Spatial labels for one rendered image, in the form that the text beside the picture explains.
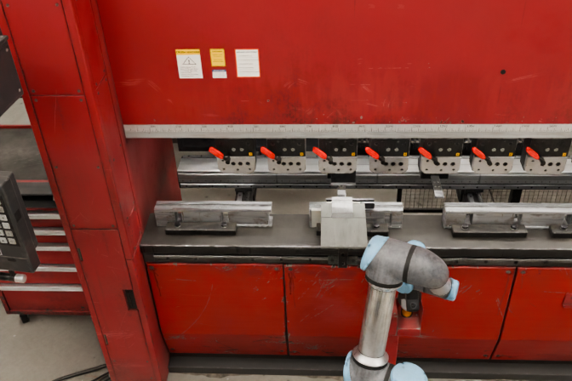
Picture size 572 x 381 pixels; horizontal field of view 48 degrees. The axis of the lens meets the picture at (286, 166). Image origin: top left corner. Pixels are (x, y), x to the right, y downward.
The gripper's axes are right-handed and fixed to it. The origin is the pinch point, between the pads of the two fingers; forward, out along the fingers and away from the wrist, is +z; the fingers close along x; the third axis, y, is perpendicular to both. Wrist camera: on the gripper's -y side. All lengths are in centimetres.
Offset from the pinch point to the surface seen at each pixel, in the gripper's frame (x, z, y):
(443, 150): -13, -51, 37
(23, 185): 149, -44, 25
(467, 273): -27.5, 3.0, 21.2
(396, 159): 5, -47, 36
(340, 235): 26.1, -24.2, 17.3
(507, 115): -35, -67, 38
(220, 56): 69, -91, 42
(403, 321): 1.7, 3.7, -2.3
